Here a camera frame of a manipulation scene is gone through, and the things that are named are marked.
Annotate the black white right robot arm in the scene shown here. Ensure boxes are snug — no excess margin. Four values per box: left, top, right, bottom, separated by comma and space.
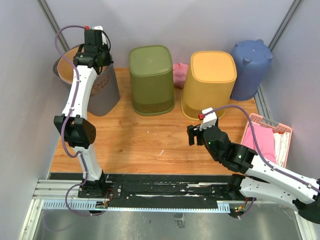
186, 118, 320, 224

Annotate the yellow ribbed plastic bin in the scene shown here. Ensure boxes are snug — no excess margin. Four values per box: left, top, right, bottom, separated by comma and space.
181, 50, 237, 120

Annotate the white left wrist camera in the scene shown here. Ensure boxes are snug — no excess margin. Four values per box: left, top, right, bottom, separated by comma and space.
84, 26, 104, 47

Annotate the pink folded cloth in basket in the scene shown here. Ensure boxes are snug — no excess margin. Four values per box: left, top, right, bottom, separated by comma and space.
241, 123, 276, 163

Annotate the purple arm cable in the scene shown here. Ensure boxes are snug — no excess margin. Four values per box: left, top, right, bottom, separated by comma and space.
212, 104, 320, 221
54, 24, 107, 217

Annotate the green ribbed plastic bin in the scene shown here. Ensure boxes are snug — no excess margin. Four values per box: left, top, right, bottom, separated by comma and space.
128, 45, 175, 117

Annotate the blue plastic bucket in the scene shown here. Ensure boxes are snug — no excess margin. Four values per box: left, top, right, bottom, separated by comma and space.
230, 39, 273, 101

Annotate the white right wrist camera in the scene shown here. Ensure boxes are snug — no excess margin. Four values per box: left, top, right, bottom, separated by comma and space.
198, 107, 219, 131

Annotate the orange plastic bin inside grey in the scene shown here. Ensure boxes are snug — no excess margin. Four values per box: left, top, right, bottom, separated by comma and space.
57, 47, 78, 84

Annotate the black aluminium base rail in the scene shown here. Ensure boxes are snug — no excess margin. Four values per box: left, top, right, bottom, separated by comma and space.
32, 172, 296, 215

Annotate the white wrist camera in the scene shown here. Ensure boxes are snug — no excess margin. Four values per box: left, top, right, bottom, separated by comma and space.
84, 26, 104, 47
198, 107, 219, 131

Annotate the grey ribbed plastic bin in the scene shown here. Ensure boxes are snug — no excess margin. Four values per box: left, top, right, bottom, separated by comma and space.
53, 57, 120, 117

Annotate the pink folded shirt on table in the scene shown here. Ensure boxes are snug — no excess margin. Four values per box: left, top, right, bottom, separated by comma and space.
173, 63, 189, 89

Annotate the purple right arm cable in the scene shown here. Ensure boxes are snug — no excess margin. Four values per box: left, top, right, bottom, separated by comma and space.
212, 104, 320, 221

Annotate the white cloth in basket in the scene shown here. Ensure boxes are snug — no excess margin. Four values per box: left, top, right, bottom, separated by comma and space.
273, 132, 291, 167

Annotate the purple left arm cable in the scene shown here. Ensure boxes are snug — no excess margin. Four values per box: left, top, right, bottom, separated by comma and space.
54, 24, 107, 217

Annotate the pink perforated plastic basket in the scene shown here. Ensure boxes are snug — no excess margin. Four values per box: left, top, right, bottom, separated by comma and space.
241, 113, 292, 168

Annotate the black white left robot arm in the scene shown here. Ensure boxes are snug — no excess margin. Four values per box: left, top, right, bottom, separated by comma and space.
53, 26, 113, 198

